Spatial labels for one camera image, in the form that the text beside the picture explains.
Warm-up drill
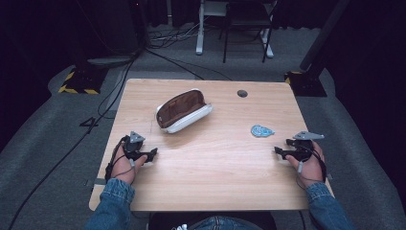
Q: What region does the person's left hand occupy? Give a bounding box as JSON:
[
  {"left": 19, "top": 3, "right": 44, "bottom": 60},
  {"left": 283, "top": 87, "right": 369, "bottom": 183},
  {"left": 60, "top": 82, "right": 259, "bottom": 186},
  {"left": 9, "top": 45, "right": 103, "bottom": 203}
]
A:
[{"left": 109, "top": 144, "right": 148, "bottom": 186}]

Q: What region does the right hand-held gripper cable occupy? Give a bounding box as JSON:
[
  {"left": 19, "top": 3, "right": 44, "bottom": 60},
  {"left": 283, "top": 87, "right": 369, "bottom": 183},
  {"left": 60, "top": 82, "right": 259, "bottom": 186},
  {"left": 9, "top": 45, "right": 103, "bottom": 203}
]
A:
[{"left": 295, "top": 145, "right": 328, "bottom": 191}]

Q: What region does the hand-held gripper cable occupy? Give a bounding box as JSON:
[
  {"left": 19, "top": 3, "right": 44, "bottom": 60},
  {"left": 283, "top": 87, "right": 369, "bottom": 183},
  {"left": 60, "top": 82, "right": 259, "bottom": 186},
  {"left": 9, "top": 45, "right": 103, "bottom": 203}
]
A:
[
  {"left": 103, "top": 135, "right": 137, "bottom": 183},
  {"left": 295, "top": 145, "right": 328, "bottom": 191}
]

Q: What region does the long black floor cable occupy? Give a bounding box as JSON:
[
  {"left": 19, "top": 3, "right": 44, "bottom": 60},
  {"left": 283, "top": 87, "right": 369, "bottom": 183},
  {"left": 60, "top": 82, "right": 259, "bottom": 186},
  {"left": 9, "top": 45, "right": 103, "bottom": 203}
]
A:
[{"left": 7, "top": 47, "right": 143, "bottom": 230}]

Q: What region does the dark cabinet on grey base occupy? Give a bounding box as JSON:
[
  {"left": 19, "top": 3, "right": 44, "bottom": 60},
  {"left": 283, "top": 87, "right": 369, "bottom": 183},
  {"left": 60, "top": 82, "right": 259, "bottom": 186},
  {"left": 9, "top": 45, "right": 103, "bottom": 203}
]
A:
[{"left": 75, "top": 0, "right": 148, "bottom": 67}]

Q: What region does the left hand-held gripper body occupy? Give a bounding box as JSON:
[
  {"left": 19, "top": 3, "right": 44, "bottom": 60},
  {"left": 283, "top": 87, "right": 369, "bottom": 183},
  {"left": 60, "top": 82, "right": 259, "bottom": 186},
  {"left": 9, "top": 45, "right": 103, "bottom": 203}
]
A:
[{"left": 123, "top": 130, "right": 147, "bottom": 161}]

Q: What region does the white desk frame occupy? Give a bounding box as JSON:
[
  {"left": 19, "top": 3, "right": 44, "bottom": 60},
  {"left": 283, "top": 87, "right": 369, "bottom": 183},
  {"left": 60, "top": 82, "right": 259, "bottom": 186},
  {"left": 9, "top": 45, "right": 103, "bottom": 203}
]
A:
[{"left": 194, "top": 0, "right": 275, "bottom": 59}]

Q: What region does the black stand base striped tape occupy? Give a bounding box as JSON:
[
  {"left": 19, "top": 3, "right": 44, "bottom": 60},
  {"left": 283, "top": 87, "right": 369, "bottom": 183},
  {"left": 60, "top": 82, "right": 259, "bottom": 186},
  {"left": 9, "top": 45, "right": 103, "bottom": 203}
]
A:
[
  {"left": 283, "top": 70, "right": 328, "bottom": 98},
  {"left": 57, "top": 65, "right": 109, "bottom": 96}
]

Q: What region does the left hand-held gripper cable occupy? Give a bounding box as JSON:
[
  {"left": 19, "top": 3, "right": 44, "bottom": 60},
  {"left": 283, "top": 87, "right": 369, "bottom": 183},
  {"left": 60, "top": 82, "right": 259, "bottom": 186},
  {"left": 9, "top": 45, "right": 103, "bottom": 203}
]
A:
[{"left": 103, "top": 135, "right": 137, "bottom": 183}]

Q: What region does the person's lap in jeans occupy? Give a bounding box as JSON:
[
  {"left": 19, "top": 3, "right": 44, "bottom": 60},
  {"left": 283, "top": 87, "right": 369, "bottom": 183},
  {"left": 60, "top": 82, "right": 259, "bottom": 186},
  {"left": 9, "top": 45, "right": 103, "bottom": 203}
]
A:
[{"left": 188, "top": 215, "right": 266, "bottom": 230}]

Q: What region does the black slanted stand pole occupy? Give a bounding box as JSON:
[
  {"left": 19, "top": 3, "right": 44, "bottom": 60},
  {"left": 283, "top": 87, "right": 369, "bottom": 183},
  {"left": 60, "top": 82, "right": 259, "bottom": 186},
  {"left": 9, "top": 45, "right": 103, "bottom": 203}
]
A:
[{"left": 299, "top": 0, "right": 351, "bottom": 72}]

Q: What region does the white pouch with brown lining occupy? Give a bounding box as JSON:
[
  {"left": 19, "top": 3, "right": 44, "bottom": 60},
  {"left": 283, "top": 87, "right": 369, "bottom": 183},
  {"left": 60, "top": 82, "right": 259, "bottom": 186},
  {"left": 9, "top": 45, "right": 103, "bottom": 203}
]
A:
[{"left": 154, "top": 88, "right": 214, "bottom": 134}]

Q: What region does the person's right hand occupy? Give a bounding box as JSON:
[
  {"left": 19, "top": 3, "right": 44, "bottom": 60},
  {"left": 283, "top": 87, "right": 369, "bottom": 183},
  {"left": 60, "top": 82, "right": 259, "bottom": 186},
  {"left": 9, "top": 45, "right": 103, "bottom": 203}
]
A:
[{"left": 284, "top": 140, "right": 327, "bottom": 189}]

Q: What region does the blue patterned patch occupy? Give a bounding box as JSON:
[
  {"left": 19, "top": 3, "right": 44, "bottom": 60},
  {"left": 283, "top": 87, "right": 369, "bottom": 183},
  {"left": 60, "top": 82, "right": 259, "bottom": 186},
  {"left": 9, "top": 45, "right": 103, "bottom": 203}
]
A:
[{"left": 250, "top": 124, "right": 276, "bottom": 139}]

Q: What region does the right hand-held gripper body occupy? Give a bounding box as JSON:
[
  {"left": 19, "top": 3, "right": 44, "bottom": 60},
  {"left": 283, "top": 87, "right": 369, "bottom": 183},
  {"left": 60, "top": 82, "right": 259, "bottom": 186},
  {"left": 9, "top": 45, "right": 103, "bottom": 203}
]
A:
[{"left": 286, "top": 130, "right": 326, "bottom": 163}]

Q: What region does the black chair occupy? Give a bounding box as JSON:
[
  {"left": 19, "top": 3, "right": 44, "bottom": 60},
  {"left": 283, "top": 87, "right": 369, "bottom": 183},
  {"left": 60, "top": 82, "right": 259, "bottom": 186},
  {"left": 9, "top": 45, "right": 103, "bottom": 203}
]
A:
[{"left": 218, "top": 0, "right": 278, "bottom": 64}]

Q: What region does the bundle of floor cables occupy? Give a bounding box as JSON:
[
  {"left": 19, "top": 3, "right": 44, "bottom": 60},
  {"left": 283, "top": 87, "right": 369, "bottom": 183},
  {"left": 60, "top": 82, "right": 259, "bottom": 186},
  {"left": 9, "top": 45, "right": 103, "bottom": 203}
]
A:
[{"left": 145, "top": 22, "right": 205, "bottom": 51}]

